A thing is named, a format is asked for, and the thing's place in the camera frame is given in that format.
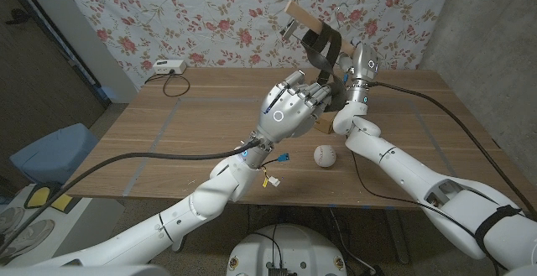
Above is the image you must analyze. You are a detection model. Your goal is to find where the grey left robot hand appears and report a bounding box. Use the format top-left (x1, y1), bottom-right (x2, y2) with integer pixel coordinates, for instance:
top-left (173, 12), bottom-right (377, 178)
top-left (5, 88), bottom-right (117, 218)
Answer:
top-left (253, 69), bottom-right (347, 147)

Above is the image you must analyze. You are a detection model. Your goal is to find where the dark fabric belt with buckle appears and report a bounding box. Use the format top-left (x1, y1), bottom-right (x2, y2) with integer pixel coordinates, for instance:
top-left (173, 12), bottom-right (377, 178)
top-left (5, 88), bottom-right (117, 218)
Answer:
top-left (300, 22), bottom-right (349, 112)

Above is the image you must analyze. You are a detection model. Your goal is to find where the wooden clip hanger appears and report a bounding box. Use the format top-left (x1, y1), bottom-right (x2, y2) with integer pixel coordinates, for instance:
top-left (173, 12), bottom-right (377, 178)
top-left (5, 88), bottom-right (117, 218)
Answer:
top-left (279, 0), bottom-right (357, 57)

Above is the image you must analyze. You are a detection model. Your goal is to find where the white baseball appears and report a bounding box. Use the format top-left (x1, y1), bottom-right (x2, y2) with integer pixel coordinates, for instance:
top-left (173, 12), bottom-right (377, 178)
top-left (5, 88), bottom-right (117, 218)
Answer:
top-left (313, 144), bottom-right (337, 169)

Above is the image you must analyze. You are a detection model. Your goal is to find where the brown cardboard box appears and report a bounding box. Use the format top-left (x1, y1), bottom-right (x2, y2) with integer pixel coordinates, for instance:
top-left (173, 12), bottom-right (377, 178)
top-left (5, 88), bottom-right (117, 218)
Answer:
top-left (312, 114), bottom-right (336, 135)

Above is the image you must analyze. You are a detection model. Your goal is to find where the white power adapter box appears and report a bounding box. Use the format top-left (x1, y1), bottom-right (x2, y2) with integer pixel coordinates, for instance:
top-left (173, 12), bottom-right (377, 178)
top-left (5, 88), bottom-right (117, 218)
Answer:
top-left (152, 59), bottom-right (188, 76)

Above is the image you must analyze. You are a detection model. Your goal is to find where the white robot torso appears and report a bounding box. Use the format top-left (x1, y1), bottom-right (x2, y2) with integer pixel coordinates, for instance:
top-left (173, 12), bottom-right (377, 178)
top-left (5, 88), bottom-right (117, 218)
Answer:
top-left (226, 223), bottom-right (348, 276)

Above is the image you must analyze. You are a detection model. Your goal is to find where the floral backdrop cloth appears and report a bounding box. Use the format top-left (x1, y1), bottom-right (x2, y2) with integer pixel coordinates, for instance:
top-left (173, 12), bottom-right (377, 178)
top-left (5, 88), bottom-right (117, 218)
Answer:
top-left (54, 0), bottom-right (456, 91)

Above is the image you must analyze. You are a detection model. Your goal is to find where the dark grey table leg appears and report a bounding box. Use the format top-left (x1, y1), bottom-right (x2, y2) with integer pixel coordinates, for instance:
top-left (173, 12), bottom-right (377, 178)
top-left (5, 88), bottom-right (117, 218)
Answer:
top-left (383, 208), bottom-right (410, 264)

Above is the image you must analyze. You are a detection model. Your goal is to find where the blue padded stool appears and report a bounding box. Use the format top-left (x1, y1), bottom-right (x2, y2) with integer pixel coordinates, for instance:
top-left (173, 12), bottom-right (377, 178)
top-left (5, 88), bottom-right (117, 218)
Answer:
top-left (8, 122), bottom-right (100, 185)

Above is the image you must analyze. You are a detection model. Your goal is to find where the yellow black floor pad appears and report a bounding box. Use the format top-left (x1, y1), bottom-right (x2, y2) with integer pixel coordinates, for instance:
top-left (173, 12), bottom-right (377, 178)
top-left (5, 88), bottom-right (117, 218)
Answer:
top-left (23, 185), bottom-right (52, 209)

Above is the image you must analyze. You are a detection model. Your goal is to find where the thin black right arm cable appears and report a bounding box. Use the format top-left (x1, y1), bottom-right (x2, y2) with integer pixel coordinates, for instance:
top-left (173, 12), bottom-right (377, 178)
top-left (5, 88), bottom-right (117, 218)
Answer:
top-left (350, 152), bottom-right (507, 271)

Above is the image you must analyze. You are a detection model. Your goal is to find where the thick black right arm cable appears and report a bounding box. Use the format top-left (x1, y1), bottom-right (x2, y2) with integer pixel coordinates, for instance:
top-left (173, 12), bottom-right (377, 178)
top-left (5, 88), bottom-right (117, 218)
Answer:
top-left (368, 81), bottom-right (537, 221)

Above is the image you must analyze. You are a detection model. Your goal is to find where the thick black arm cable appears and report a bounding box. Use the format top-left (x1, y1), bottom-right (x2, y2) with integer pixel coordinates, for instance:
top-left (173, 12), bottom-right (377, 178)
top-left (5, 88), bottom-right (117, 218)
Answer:
top-left (368, 81), bottom-right (537, 221)
top-left (0, 138), bottom-right (263, 256)

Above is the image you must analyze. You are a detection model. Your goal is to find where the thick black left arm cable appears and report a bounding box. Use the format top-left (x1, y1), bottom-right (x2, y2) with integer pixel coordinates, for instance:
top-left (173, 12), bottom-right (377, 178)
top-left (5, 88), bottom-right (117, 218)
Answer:
top-left (0, 138), bottom-right (263, 256)

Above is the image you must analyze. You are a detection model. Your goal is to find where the black power strip cable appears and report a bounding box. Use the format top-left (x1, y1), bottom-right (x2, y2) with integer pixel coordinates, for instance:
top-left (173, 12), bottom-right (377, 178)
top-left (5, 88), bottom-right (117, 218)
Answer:
top-left (144, 72), bottom-right (191, 98)

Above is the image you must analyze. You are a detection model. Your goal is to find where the black door handle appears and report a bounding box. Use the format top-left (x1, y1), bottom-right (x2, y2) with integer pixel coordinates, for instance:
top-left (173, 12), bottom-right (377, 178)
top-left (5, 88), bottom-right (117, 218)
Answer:
top-left (3, 8), bottom-right (30, 25)

